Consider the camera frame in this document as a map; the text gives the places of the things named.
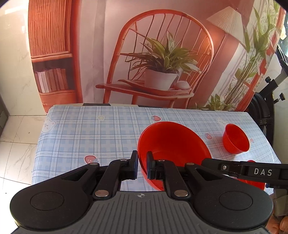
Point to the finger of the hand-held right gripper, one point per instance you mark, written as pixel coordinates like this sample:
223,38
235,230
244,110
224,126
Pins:
220,166

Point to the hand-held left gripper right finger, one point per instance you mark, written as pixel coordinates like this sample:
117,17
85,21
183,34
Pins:
153,168

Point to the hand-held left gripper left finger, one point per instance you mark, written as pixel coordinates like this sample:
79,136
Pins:
131,167

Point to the red bowl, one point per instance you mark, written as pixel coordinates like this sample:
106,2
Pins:
254,185
236,138
171,144

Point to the blue checked tablecloth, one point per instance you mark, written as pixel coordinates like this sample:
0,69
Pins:
90,135

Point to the black exercise bike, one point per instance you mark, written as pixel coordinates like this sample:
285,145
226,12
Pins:
258,108

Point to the printed room backdrop cloth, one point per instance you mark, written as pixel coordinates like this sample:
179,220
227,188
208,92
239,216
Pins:
101,45

